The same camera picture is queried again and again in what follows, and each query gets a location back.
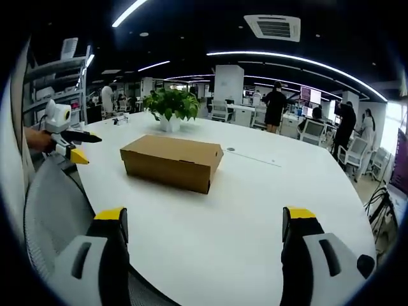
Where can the brown cardboard shoe box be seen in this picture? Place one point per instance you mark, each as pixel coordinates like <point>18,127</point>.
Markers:
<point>172,162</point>

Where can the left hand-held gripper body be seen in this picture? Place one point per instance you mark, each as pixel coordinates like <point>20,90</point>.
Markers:
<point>57,119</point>

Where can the computer monitor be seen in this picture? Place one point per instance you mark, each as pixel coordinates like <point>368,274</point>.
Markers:
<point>310,95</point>

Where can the white square pillar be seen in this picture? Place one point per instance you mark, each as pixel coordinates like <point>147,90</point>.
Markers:
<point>229,81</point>

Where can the small black device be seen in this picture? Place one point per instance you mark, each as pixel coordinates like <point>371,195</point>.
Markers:
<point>120,120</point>

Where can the ceiling air conditioner vent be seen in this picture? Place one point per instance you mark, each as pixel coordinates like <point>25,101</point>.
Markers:
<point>273,27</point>

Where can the person's left hand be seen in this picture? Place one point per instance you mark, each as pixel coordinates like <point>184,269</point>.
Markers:
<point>39,140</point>

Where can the white office chair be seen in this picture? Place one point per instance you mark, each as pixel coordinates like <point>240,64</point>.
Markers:
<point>314,132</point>
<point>379,162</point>
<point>220,111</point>
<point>352,153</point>

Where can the grey metal storage shelf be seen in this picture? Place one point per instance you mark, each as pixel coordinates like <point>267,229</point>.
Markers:
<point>55,83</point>

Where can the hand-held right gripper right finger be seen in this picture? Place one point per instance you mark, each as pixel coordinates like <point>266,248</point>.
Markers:
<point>315,255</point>

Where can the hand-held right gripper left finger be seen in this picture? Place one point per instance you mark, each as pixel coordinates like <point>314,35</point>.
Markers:
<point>95,255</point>

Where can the green potted plant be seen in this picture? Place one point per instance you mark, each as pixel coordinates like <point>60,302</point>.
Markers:
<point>172,108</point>

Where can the grey mesh office chair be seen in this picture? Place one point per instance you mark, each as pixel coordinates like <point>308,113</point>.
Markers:
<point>60,207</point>

